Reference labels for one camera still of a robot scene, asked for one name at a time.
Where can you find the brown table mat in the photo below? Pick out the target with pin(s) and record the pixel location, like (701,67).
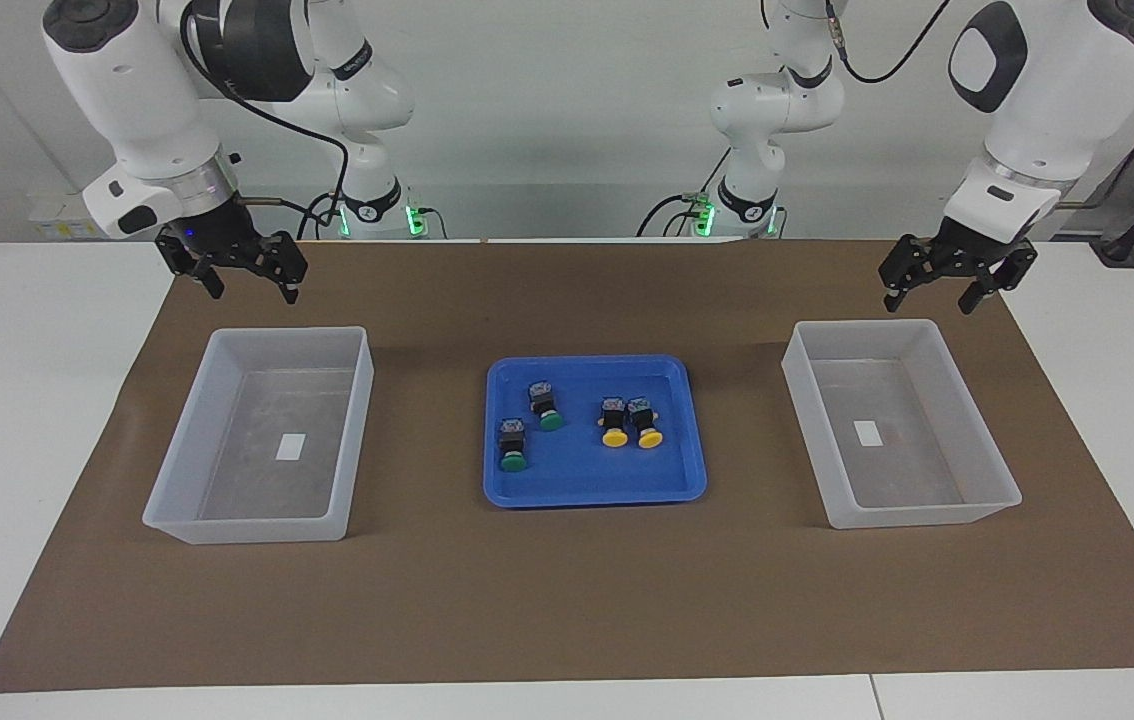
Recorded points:
(567,600)

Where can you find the translucent white plastic box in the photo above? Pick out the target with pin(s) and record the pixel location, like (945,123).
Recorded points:
(257,495)
(937,480)

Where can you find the white boxes stack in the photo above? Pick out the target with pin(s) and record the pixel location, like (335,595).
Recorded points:
(57,220)

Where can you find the green push button switch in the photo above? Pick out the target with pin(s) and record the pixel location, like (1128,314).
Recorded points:
(546,403)
(512,443)

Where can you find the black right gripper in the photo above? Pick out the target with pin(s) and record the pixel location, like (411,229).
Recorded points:
(222,238)

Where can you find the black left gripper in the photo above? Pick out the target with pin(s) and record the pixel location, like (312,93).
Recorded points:
(967,250)

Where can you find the yellow push button switch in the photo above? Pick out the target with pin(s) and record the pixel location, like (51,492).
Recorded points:
(645,420)
(613,418)

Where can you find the blue plastic tray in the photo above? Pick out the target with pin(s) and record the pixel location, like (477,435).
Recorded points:
(587,485)

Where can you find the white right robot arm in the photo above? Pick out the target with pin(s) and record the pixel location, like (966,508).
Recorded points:
(137,90)

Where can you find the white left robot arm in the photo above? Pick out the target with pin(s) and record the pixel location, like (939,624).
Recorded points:
(1057,90)

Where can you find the green lit base connector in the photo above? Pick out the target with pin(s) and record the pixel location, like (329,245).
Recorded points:
(414,218)
(702,215)

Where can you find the small white label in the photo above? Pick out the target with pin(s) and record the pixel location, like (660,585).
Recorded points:
(289,446)
(867,432)

